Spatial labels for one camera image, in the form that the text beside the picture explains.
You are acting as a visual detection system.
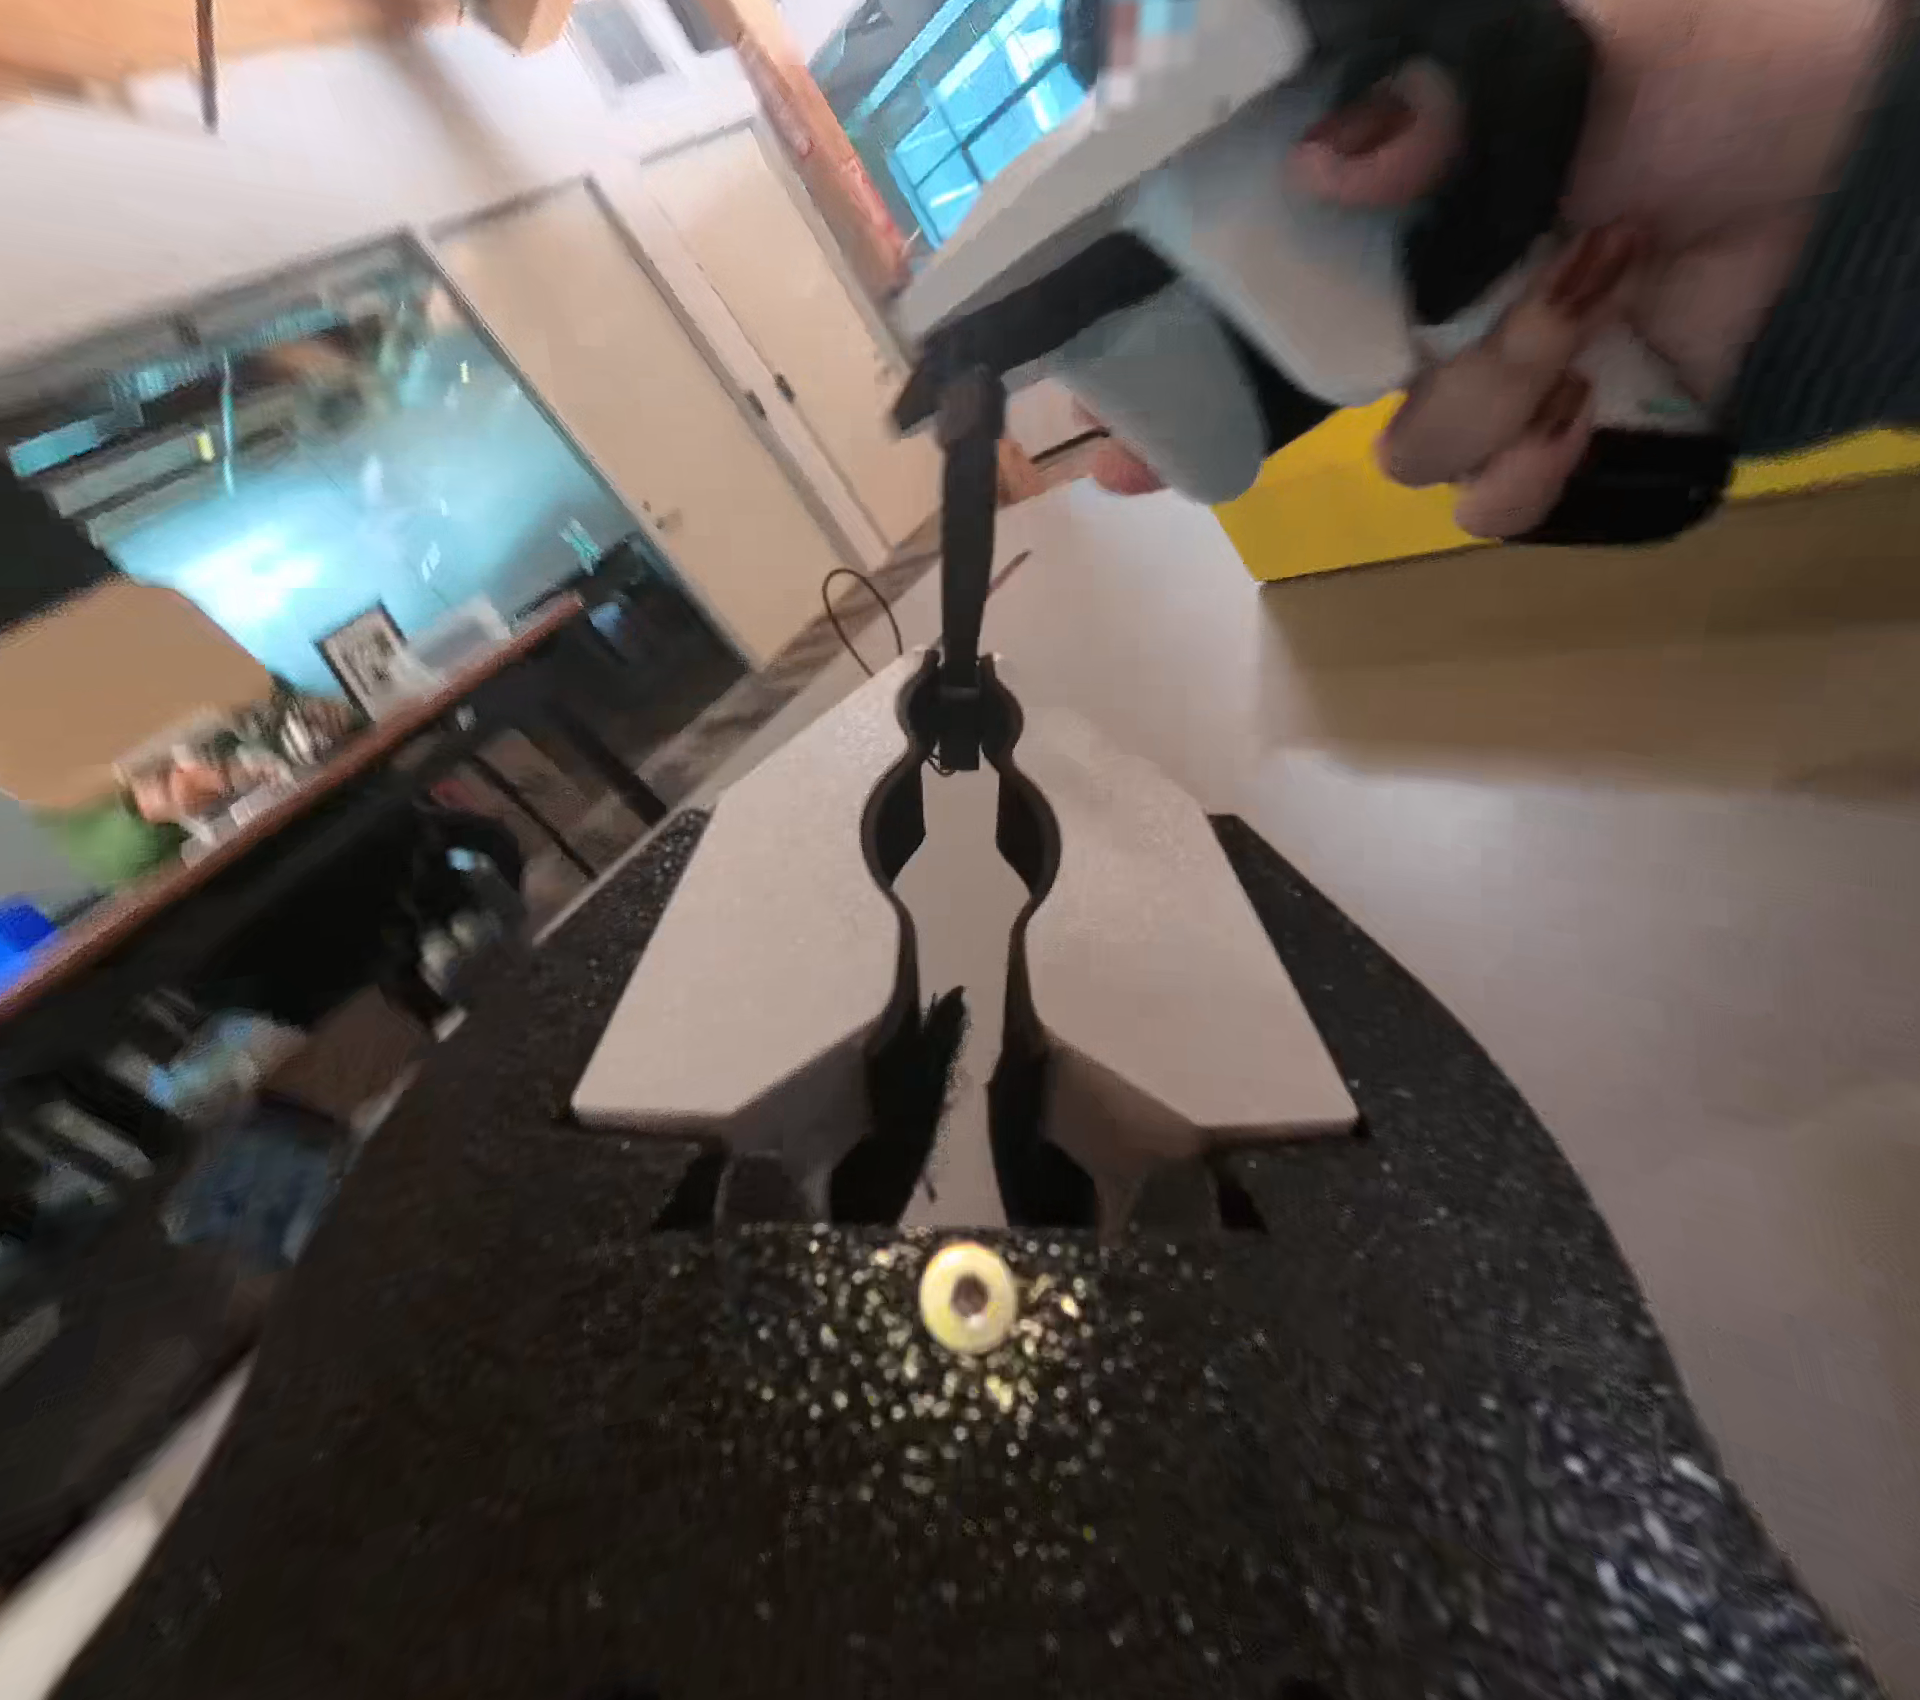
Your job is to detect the person's right forearm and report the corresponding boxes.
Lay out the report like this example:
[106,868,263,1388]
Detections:
[1718,0,1920,460]

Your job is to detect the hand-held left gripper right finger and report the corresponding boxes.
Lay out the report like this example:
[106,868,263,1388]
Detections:
[985,655,1362,1228]

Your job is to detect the brown-topped desk black legs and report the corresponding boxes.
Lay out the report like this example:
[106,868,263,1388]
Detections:
[0,598,670,1058]

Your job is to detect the black battery charger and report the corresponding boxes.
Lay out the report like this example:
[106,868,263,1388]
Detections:
[402,813,529,987]

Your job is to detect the white wall vent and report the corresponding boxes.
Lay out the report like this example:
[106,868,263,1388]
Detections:
[567,0,670,93]

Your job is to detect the yellow plastic bin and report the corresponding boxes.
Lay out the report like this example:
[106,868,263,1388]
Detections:
[1212,392,1920,587]

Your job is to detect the framed marker sign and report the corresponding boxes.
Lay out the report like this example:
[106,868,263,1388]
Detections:
[313,603,418,715]

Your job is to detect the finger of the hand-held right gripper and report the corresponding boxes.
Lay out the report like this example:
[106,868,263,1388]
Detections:
[1047,288,1279,504]
[882,0,1315,430]

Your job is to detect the wooden post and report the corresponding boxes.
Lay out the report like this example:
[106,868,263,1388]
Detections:
[610,0,910,281]

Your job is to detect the clear plastic box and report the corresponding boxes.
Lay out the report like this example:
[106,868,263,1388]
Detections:
[410,594,515,670]

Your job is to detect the beige door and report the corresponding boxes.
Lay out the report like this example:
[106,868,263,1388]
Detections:
[432,174,845,670]
[642,120,942,535]

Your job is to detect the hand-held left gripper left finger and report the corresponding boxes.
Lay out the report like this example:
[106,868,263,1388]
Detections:
[569,655,968,1228]

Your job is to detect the large paned window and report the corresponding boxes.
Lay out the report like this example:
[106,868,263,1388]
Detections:
[807,0,1175,250]

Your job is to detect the beige panel on white stand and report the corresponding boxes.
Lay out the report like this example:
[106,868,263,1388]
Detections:
[0,579,280,813]

